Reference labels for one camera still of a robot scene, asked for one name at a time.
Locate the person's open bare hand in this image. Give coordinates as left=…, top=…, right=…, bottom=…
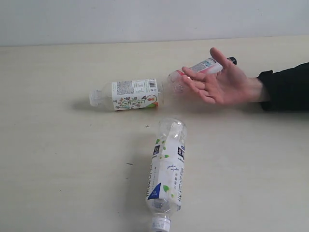
left=182, top=47, right=269, bottom=105

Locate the floral label tea bottle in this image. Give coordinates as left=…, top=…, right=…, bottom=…
left=89, top=78, right=163, bottom=111

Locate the white jasmine label bottle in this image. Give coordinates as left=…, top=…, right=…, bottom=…
left=145, top=118, right=187, bottom=232

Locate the forearm in black sleeve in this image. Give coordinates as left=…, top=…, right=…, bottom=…
left=258, top=63, right=309, bottom=112

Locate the pink peach label bottle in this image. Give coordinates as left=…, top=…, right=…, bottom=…
left=168, top=58, right=223, bottom=94

